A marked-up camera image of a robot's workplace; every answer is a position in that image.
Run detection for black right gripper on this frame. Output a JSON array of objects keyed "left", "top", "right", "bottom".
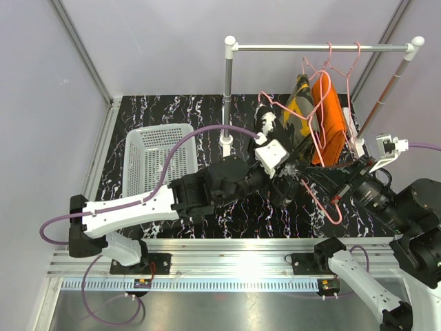
[{"left": 305, "top": 152, "right": 413, "bottom": 233}]

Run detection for orange trousers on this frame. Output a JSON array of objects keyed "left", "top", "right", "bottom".
[{"left": 312, "top": 74, "right": 347, "bottom": 166}]

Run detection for green yellow camouflage trousers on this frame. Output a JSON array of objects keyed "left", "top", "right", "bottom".
[{"left": 279, "top": 74, "right": 316, "bottom": 163}]

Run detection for black white camouflage trousers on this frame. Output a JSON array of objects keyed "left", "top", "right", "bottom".
[{"left": 247, "top": 106, "right": 317, "bottom": 190}]

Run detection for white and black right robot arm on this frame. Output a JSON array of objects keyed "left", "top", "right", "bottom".
[{"left": 298, "top": 157, "right": 440, "bottom": 330}]

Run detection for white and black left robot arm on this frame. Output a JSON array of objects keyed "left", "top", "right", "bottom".
[{"left": 68, "top": 156, "right": 299, "bottom": 274}]

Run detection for white perforated plastic basket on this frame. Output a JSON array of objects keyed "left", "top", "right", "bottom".
[{"left": 122, "top": 123, "right": 198, "bottom": 198}]

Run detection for white and silver clothes rack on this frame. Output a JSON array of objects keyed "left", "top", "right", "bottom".
[{"left": 223, "top": 36, "right": 424, "bottom": 166}]

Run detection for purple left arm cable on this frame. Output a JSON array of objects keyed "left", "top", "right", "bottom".
[{"left": 39, "top": 123, "right": 261, "bottom": 246}]

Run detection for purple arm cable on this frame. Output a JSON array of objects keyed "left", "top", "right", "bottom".
[
  {"left": 39, "top": 123, "right": 261, "bottom": 246},
  {"left": 407, "top": 142, "right": 441, "bottom": 152}
]

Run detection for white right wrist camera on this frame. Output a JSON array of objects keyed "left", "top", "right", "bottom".
[{"left": 369, "top": 134, "right": 409, "bottom": 173}]

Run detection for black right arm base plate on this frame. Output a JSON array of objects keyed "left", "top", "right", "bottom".
[{"left": 284, "top": 253, "right": 316, "bottom": 276}]

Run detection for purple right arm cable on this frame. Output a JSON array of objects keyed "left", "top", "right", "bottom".
[{"left": 407, "top": 142, "right": 441, "bottom": 152}]

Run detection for aluminium mounting rail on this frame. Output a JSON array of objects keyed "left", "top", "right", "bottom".
[{"left": 46, "top": 237, "right": 397, "bottom": 279}]

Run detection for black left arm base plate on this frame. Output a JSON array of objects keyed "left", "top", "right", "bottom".
[{"left": 110, "top": 253, "right": 172, "bottom": 275}]

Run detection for white slotted cable duct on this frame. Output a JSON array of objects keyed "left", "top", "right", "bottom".
[{"left": 61, "top": 277, "right": 318, "bottom": 292}]

